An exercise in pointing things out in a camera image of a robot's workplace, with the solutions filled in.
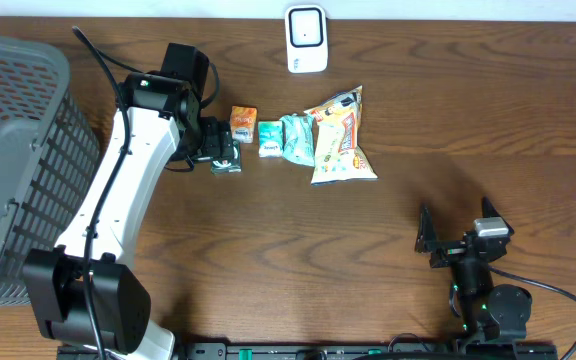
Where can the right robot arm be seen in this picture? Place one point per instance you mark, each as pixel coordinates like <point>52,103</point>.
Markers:
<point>494,315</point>

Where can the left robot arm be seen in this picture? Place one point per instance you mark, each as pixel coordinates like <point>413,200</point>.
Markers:
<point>83,292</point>

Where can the mint green pouch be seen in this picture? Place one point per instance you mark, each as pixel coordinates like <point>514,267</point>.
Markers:
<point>298,139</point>

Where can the dark green round-logo packet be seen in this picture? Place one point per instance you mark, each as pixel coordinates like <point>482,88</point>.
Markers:
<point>229,165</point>

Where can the grey plastic shopping basket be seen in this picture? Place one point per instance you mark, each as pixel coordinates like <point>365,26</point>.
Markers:
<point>48,156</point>

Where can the white barcode scanner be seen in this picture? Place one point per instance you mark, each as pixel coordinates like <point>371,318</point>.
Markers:
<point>306,39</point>

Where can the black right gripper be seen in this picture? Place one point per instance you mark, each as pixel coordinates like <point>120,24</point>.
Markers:
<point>449,251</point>

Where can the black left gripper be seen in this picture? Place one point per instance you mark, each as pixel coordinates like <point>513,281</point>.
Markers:
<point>223,148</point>

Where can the green tissue pack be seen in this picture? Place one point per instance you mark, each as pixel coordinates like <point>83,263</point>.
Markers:
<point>271,139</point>

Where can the orange tissue pack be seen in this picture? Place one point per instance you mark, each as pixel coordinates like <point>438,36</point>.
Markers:
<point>242,122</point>

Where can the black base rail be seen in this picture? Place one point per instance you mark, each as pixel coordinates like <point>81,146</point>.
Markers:
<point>400,350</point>

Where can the cream snack bag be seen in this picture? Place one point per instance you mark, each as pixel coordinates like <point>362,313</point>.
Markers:
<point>337,155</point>

